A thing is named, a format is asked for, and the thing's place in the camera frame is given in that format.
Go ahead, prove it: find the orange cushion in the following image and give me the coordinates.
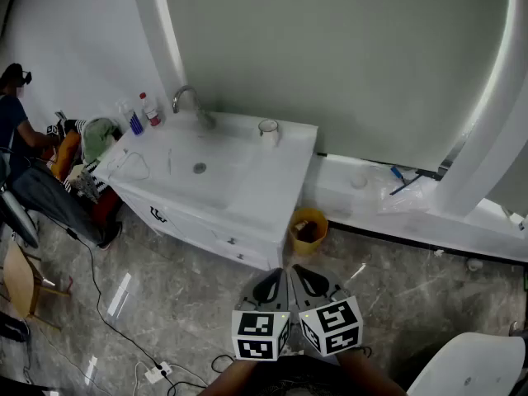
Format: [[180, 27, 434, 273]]
[[49, 130, 82, 182]]

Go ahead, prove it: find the white power strip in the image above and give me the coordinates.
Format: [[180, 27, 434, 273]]
[[144, 361, 174, 385]]

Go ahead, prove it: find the person's right forearm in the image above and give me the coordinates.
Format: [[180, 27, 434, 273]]
[[333, 349, 410, 396]]

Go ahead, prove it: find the wooden chair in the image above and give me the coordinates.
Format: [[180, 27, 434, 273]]
[[2, 241, 72, 332]]

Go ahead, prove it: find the clear plastic sheet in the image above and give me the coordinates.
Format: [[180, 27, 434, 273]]
[[369, 163, 432, 216]]

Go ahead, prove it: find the yellow waste bin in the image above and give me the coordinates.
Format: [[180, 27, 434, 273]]
[[288, 207, 330, 257]]

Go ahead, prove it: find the long black floor cable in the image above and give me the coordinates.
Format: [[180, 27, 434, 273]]
[[40, 216, 210, 396]]

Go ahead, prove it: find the thin white cable loop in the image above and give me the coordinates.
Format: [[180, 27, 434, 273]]
[[106, 148, 151, 182]]

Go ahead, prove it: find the red cloth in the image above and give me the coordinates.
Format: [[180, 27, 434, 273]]
[[92, 186, 124, 223]]

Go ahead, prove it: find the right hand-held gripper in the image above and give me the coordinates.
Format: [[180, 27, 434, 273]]
[[290, 264, 365, 358]]

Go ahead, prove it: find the clear bottle red cap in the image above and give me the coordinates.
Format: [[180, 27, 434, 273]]
[[139, 92, 163, 128]]

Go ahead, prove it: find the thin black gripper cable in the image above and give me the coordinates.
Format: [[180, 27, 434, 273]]
[[210, 353, 237, 375]]

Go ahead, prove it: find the person's left forearm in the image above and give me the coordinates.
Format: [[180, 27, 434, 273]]
[[197, 356, 265, 396]]

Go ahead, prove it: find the blue squeegee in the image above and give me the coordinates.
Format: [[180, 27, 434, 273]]
[[389, 165, 424, 197]]

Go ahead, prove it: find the white sink cabinet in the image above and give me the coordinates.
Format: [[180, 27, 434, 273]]
[[92, 111, 318, 271]]

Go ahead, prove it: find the pale green cloth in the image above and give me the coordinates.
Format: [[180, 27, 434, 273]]
[[81, 117, 121, 165]]

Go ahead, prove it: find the black white striped cloth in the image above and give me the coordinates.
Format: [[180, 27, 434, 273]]
[[73, 159, 109, 202]]

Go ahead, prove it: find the white cup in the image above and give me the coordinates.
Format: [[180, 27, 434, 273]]
[[258, 119, 281, 148]]

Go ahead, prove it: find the chrome faucet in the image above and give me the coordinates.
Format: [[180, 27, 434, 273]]
[[172, 84, 216, 130]]

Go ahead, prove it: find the person's dark patterned clothing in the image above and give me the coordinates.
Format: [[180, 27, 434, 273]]
[[247, 355, 351, 396]]

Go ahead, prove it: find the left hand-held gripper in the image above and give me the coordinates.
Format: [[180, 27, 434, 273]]
[[230, 267, 292, 362]]

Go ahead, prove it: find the white floor cable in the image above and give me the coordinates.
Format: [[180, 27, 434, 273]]
[[131, 359, 207, 396]]

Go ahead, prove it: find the blue striped spray bottle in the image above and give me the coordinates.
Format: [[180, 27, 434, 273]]
[[116, 99, 145, 136]]

